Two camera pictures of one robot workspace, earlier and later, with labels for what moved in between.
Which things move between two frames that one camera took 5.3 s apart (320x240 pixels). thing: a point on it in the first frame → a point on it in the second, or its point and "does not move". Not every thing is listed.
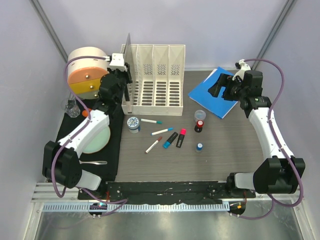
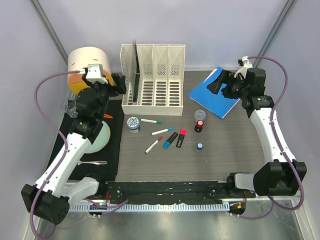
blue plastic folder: (217, 106) does not move
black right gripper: (224, 80) does not move
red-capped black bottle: (198, 127) does not move
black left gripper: (126, 73) → (119, 81)
